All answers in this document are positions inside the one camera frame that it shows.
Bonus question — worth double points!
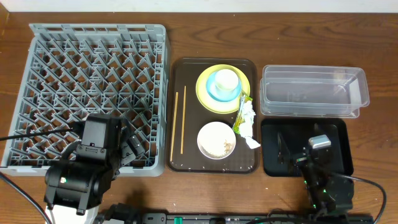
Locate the grey dish rack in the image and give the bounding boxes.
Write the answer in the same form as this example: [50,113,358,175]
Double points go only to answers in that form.
[1,24,170,177]

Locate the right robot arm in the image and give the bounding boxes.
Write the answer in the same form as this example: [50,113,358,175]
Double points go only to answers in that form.
[277,131,354,221]

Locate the light blue saucer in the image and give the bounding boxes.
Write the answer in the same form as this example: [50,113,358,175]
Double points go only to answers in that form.
[206,70,242,102]

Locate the white tissue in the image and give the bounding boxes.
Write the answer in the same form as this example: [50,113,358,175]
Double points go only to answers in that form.
[239,101,261,149]

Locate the clear plastic container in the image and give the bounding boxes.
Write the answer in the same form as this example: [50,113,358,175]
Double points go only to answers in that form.
[259,65,370,118]

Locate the black waste tray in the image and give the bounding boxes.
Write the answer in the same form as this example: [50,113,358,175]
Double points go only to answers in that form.
[261,118,354,177]

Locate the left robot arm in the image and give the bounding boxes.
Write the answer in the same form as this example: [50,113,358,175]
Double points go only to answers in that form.
[44,113,144,223]

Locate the dark brown serving tray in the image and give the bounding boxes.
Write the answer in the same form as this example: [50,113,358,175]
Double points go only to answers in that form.
[167,58,260,174]

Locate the green snack wrapper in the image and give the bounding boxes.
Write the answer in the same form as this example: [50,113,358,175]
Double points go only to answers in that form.
[232,93,252,134]

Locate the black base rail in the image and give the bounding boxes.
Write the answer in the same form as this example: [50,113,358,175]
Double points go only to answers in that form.
[99,203,374,224]

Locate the yellow-green plate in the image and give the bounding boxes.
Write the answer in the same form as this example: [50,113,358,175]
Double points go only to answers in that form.
[195,64,251,114]

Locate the pale green cup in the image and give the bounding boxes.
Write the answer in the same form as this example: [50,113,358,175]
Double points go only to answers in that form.
[215,69,239,91]

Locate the white bowl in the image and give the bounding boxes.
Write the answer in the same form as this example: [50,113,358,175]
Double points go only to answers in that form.
[197,121,236,160]

